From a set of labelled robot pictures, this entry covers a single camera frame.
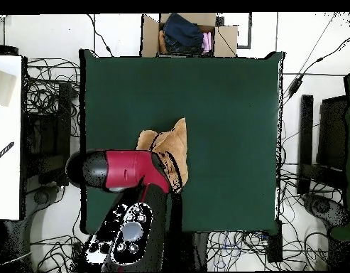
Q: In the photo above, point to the black metal frame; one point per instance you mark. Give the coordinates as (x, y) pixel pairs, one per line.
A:
(305, 136)

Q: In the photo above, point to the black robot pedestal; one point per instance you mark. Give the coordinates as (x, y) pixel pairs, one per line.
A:
(198, 250)

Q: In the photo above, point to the tan terry towel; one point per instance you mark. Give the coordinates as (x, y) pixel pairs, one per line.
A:
(176, 142)

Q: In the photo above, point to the white side table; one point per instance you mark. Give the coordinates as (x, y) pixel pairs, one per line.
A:
(7, 170)

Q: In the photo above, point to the blue denim jeans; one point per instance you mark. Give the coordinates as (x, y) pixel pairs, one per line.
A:
(181, 32)

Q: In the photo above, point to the black equipment rack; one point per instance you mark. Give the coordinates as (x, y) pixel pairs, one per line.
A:
(49, 136)

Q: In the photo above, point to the brown cardboard box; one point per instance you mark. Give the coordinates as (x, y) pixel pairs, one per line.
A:
(224, 39)

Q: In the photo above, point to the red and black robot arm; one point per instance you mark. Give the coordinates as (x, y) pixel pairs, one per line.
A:
(126, 170)

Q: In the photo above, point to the pink cloth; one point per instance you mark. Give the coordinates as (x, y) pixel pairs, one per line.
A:
(207, 42)

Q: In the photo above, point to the beige paper sheet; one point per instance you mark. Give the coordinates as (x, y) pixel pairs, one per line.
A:
(2, 88)

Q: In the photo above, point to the dark green table cloth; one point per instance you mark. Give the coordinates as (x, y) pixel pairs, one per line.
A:
(225, 142)

